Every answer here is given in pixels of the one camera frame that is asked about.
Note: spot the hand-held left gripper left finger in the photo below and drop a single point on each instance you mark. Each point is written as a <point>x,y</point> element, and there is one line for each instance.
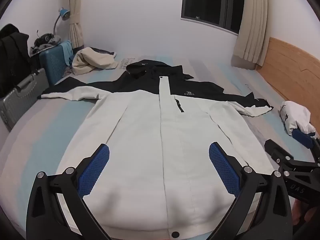
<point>96,170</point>

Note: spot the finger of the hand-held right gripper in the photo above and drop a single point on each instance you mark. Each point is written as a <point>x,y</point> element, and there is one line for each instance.
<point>303,137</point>
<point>273,150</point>

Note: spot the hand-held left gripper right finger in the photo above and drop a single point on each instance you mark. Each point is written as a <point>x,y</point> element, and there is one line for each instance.
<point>225,170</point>

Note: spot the white and black jacket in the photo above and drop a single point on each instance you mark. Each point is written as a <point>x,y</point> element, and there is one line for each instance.
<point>150,142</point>

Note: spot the pile of dark clothes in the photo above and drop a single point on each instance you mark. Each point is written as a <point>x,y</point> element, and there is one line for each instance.
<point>46,40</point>

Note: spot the person's right hand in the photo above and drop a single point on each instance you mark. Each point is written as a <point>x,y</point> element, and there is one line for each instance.
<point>298,212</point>

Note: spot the white printed cloth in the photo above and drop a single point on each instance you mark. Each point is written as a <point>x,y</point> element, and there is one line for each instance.
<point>297,115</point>

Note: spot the striped bed sheet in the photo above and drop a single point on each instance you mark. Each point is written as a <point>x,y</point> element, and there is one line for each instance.
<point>50,120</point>

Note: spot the wooden headboard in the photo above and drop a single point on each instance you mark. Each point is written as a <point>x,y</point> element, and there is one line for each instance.
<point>295,67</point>

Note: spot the grey hard case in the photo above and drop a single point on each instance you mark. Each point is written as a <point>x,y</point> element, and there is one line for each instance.
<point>20,97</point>

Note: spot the beige jacket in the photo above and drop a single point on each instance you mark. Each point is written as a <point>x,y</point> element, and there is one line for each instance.
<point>87,60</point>

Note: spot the blue suitcase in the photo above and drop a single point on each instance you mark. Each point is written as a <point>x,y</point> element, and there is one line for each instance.
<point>53,62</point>

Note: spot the beige curtain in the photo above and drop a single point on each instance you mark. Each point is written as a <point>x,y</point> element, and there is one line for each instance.
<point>76,30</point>
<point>252,30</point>

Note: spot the light blue cloth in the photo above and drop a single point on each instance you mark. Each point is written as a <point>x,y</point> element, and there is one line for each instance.
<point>67,51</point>

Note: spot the black hanging coat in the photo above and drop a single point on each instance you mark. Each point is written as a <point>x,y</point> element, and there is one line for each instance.
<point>12,55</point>

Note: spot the blue desk lamp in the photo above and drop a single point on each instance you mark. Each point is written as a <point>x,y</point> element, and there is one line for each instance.
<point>65,13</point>

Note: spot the dark window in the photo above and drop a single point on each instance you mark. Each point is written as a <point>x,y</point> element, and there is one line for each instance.
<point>205,0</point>

